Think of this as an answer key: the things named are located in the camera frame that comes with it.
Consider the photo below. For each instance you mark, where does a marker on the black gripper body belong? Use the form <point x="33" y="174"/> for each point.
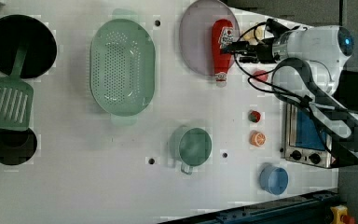
<point x="260" y="53"/>

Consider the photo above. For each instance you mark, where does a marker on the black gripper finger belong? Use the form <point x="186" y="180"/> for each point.
<point x="245" y="58"/>
<point x="235" y="47"/>

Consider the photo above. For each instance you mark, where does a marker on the red ketchup bottle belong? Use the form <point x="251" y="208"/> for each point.
<point x="222" y="37"/>

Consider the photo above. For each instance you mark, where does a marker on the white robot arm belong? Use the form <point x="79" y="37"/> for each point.
<point x="309" y="62"/>

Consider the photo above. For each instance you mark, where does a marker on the pale pink plate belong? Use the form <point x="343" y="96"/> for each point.
<point x="195" y="33"/>

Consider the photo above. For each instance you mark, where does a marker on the yellow toy banana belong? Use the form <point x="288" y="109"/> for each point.
<point x="254" y="36"/>

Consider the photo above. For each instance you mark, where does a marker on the red toy tomato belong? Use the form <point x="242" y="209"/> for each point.
<point x="261" y="74"/>

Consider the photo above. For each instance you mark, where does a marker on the toy strawberry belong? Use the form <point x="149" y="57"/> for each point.
<point x="254" y="116"/>

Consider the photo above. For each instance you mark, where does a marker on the toy orange slice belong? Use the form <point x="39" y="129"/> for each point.
<point x="257" y="139"/>

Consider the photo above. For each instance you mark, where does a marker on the green measuring cup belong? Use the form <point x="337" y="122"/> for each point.
<point x="192" y="146"/>

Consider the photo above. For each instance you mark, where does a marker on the silver toaster oven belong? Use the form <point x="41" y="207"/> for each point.
<point x="303" y="143"/>

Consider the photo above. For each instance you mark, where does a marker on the green perforated colander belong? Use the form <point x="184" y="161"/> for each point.
<point x="122" y="71"/>

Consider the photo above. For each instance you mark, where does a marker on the blue cup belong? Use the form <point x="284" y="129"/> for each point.
<point x="274" y="180"/>

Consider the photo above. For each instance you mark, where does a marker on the yellow red emergency button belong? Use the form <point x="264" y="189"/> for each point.
<point x="341" y="215"/>

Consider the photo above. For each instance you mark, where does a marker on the black round pan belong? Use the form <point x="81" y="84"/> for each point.
<point x="23" y="31"/>

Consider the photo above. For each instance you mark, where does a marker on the green slotted spatula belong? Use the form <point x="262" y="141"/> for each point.
<point x="16" y="97"/>

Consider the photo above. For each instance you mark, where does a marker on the small black bowl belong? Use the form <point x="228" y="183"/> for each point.
<point x="17" y="147"/>

